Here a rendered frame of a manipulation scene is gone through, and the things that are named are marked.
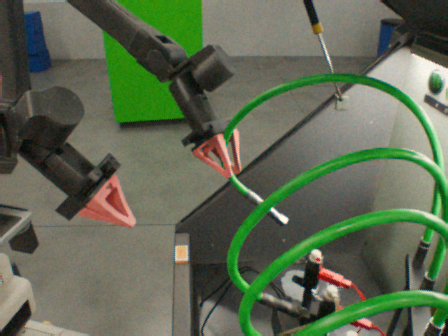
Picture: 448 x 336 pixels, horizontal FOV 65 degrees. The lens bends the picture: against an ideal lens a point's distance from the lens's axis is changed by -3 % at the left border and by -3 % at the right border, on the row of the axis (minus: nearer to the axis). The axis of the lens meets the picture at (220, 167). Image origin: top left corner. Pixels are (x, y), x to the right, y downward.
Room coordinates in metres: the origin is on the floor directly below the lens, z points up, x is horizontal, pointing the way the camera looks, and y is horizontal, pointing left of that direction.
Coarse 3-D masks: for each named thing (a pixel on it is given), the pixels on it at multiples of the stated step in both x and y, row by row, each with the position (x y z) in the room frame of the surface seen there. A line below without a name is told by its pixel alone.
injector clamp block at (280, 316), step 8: (312, 304) 0.48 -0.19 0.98; (272, 312) 0.49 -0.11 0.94; (280, 312) 0.46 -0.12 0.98; (312, 312) 0.46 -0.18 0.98; (272, 320) 0.49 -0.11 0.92; (280, 320) 0.45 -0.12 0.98; (288, 320) 0.45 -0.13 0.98; (296, 320) 0.45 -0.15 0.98; (272, 328) 0.48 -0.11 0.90; (280, 328) 0.43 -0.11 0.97; (288, 328) 0.43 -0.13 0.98
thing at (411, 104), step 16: (304, 80) 0.54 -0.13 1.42; (320, 80) 0.53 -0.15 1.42; (336, 80) 0.52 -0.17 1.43; (352, 80) 0.52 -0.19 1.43; (368, 80) 0.51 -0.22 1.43; (272, 96) 0.55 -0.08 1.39; (400, 96) 0.50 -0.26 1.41; (240, 112) 0.57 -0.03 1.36; (416, 112) 0.49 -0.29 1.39; (432, 128) 0.48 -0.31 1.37; (432, 144) 0.48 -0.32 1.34; (432, 208) 0.47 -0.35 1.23
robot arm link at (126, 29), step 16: (80, 0) 0.74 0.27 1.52; (96, 0) 0.73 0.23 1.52; (112, 0) 0.75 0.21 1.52; (96, 16) 0.73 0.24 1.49; (112, 16) 0.71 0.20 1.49; (128, 16) 0.71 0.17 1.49; (112, 32) 0.71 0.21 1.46; (128, 32) 0.69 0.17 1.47; (144, 32) 0.68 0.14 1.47; (160, 32) 0.73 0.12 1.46; (128, 48) 0.68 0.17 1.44; (144, 48) 0.67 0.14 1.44; (160, 48) 0.66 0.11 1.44; (176, 48) 0.69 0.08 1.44; (144, 64) 0.67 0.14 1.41; (176, 64) 0.67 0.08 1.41
